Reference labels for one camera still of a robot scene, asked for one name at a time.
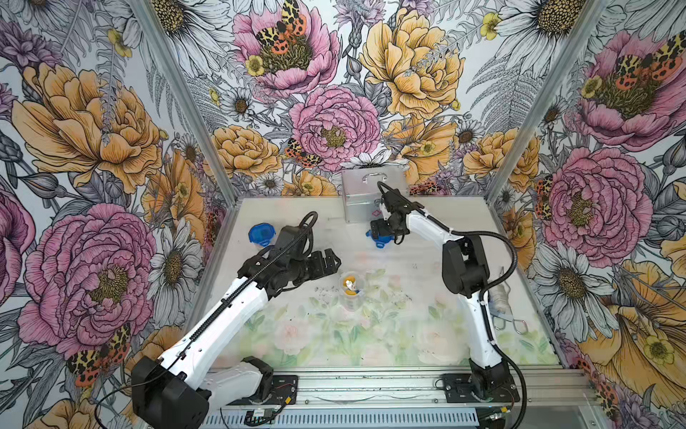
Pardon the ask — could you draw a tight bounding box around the blue lid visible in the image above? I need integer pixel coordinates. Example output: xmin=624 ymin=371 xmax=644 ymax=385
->
xmin=366 ymin=230 xmax=394 ymax=250
xmin=248 ymin=223 xmax=276 ymax=248

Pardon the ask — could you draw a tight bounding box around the clear plastic cup back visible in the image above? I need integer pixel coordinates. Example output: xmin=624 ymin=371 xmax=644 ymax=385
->
xmin=339 ymin=272 xmax=366 ymax=312

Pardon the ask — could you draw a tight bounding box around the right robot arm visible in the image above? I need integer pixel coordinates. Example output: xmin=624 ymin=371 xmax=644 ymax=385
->
xmin=371 ymin=182 xmax=518 ymax=400

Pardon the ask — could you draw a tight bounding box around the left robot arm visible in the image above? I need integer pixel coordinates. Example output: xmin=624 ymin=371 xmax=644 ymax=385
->
xmin=131 ymin=212 xmax=341 ymax=428

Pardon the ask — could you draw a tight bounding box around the silver metal first-aid case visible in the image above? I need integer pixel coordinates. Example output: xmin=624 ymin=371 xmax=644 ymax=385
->
xmin=341 ymin=166 xmax=408 ymax=223

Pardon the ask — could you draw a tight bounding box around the clear packet right edge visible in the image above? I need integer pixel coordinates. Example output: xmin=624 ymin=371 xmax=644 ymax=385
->
xmin=489 ymin=281 xmax=529 ymax=335

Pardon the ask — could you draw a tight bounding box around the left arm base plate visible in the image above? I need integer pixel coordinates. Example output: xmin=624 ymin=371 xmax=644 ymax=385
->
xmin=229 ymin=375 xmax=299 ymax=406

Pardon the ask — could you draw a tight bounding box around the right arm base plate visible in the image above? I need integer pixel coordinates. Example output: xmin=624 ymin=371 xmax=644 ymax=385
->
xmin=434 ymin=373 xmax=521 ymax=404

